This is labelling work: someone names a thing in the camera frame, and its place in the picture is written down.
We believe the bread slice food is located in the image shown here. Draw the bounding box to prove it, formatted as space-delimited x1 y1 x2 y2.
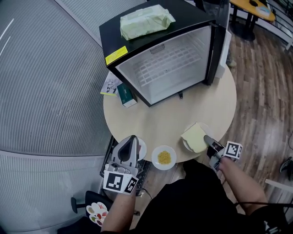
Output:
180 122 210 154

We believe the white and yellow booklet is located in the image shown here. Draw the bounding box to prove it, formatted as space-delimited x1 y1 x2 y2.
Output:
100 70 123 96

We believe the black mini fridge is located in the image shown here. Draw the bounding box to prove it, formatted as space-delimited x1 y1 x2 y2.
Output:
98 0 232 107

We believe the blue and white packet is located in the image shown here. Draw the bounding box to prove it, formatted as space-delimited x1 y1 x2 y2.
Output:
255 5 271 16

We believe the green wet wipes pack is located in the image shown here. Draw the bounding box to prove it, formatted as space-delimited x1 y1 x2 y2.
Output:
119 4 176 41

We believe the person's black clothing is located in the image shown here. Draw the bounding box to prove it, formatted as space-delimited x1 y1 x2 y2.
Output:
103 160 293 234

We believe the white metal frame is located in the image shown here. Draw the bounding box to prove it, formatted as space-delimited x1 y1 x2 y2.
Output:
264 178 293 206

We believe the black metal railing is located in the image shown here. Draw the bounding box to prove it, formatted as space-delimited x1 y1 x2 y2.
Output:
266 0 293 51

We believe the person's right forearm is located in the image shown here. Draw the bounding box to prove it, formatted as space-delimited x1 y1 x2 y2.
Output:
218 157 268 215

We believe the orange round table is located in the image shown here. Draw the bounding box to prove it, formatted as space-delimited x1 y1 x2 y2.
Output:
229 0 277 42

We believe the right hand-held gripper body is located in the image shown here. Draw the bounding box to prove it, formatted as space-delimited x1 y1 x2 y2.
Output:
207 141 243 172

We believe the black cable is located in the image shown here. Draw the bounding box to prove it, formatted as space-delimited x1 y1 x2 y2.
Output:
235 201 293 207

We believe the black utility cart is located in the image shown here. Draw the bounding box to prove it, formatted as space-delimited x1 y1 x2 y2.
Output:
99 134 152 197

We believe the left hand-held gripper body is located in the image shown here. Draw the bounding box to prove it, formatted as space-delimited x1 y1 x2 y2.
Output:
103 161 140 195

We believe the dark green box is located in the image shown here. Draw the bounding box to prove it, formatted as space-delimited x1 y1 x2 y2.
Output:
116 82 138 108

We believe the black office chair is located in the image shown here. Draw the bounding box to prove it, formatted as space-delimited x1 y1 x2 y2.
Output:
57 191 115 234

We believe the person's left forearm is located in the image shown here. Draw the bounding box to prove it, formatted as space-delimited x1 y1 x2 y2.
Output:
100 191 137 234

